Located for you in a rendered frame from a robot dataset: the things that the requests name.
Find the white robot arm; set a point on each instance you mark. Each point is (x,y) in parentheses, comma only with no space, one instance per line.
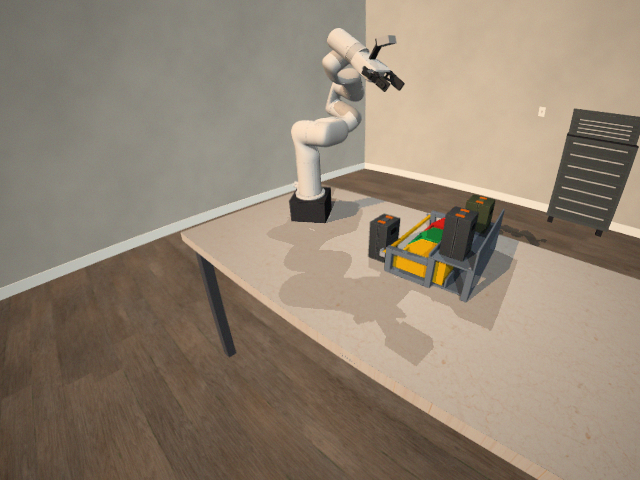
(326,132)

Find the green open bin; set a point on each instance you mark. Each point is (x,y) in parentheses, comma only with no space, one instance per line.
(434,235)

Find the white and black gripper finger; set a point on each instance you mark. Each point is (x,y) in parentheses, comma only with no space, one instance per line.
(395,81)
(380,81)

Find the yellow open bin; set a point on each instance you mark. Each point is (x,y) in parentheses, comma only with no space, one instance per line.
(422,247)

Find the yellow bar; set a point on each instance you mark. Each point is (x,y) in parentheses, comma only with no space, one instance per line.
(409,232)

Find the red bin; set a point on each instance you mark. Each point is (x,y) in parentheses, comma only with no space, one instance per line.
(438,224)

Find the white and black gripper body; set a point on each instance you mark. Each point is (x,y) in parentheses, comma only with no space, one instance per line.
(361,59)

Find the grey metal shelf rack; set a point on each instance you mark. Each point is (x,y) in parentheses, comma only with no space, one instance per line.
(457,277)

